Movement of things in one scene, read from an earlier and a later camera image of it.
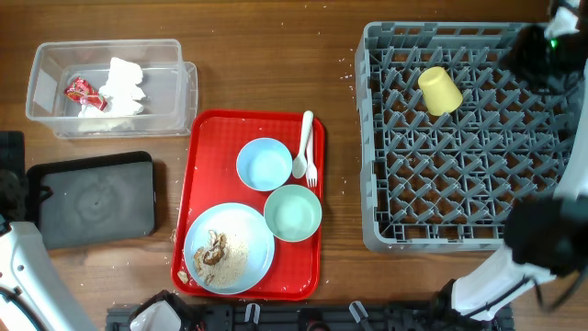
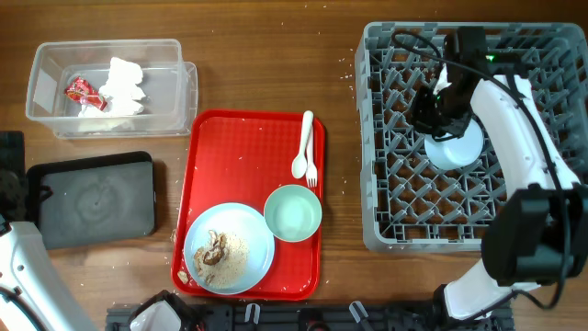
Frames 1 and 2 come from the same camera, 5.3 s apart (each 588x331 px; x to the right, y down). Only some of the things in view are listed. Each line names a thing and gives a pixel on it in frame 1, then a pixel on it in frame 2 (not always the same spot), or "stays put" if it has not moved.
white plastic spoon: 299,165 stays put
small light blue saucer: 264,164 -> 457,153
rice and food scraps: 223,263 stays put
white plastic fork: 311,169 stays put
